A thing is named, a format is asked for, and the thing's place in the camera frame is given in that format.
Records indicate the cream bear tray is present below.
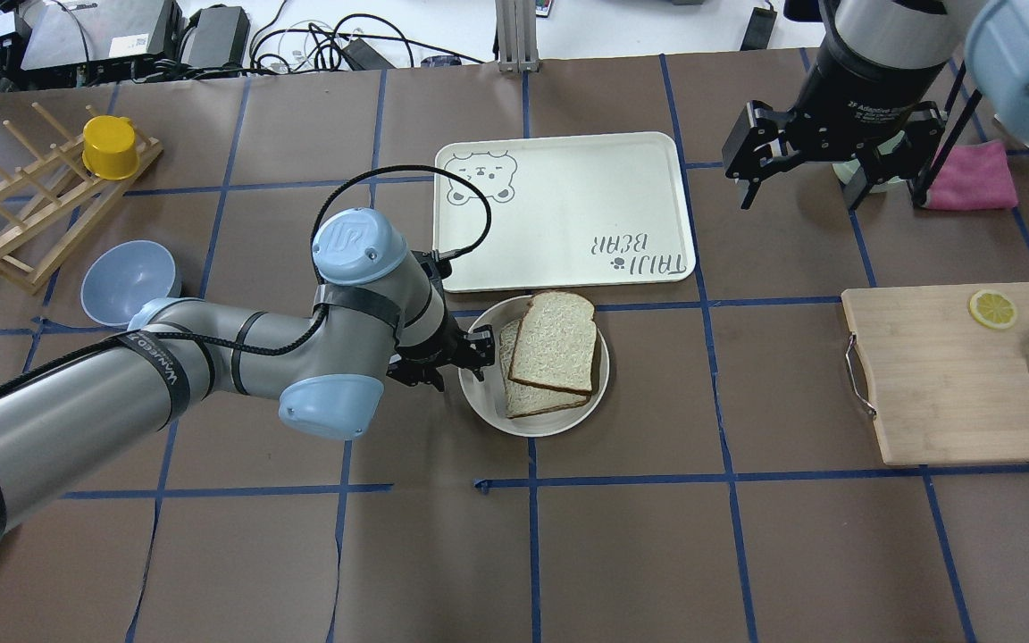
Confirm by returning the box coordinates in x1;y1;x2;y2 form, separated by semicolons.
432;131;697;293

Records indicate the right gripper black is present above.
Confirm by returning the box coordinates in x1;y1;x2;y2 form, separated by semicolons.
723;53;944;209

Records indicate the lemon slice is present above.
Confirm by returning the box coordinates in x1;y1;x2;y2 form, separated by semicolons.
967;288;1018;330

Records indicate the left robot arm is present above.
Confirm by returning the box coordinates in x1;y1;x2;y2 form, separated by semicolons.
0;208;497;541

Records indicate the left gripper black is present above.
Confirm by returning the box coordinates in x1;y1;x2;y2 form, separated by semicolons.
385;251;497;392

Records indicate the pink cloth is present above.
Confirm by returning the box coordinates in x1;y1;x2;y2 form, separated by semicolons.
923;139;1018;212

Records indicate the blue bowl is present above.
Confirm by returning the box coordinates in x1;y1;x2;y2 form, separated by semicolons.
79;239;182;327

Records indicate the cream round plate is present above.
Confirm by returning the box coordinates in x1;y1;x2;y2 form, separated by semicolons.
460;290;612;437

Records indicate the yellow cup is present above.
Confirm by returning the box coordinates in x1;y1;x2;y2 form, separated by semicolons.
81;115;140;180

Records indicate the green bowl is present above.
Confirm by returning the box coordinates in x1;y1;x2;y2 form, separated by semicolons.
832;160;906;194

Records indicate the wooden dish rack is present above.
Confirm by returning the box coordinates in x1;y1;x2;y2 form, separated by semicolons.
0;102;163;296

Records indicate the bread slice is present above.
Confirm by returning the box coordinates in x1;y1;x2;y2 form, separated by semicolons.
498;319;590;419
509;290;598;395

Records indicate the wooden cutting board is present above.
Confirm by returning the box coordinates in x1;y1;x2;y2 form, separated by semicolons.
841;282;1029;465

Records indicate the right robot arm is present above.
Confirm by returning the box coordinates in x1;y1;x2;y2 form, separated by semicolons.
723;1;1029;208

